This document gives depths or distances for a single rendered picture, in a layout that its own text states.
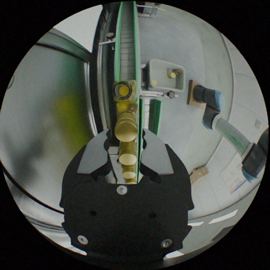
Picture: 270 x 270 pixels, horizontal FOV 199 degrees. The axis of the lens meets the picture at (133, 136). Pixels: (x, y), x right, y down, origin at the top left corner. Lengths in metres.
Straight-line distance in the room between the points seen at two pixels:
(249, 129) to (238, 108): 0.82
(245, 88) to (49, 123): 3.99
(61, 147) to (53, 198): 0.10
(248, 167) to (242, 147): 0.09
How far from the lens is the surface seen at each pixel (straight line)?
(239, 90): 3.88
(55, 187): 0.17
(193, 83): 0.67
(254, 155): 0.44
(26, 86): 0.15
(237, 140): 0.46
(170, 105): 0.59
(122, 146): 0.16
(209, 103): 0.57
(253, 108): 3.67
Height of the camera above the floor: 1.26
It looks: 58 degrees down
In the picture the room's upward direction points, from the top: 174 degrees clockwise
